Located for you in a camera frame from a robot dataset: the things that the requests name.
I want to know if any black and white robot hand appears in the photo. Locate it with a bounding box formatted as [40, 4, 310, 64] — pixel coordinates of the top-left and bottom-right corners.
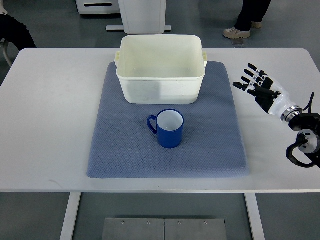
[233, 63, 303, 122]

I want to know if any blue enamel mug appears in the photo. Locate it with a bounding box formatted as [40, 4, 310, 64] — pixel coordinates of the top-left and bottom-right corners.
[147, 108, 185, 149]

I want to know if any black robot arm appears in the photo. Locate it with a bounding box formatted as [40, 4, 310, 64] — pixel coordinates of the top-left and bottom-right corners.
[285, 92, 320, 168]

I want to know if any white plastic box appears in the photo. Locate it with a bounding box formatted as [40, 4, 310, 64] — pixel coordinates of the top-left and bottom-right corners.
[115, 34, 208, 105]

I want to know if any grey floor socket plate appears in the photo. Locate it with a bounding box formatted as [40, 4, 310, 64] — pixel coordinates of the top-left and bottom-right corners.
[231, 38, 246, 48]

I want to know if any blue textured mat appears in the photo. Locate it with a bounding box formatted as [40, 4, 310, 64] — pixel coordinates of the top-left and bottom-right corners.
[87, 61, 249, 179]

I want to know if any person in dark trousers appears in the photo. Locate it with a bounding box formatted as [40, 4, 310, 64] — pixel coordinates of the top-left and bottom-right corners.
[223, 0, 271, 40]

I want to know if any right white table leg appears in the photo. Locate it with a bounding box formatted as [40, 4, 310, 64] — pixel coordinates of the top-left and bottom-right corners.
[244, 193, 265, 240]

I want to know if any white table leg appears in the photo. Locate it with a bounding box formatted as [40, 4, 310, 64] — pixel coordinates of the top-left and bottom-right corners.
[60, 192, 81, 240]
[244, 193, 265, 240]

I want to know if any white appliance with slot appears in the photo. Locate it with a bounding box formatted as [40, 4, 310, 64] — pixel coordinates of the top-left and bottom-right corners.
[75, 0, 120, 15]

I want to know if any grey metal floor plate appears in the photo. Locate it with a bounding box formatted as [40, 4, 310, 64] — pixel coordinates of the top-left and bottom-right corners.
[102, 218, 227, 240]

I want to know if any left white table leg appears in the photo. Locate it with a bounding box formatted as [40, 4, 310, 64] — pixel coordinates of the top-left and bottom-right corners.
[60, 192, 81, 240]

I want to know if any black fabric seat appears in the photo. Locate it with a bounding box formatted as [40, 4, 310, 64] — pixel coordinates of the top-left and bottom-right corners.
[0, 14, 37, 51]

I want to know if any white pedestal stand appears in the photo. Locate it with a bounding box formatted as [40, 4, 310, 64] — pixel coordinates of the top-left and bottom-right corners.
[106, 0, 172, 35]

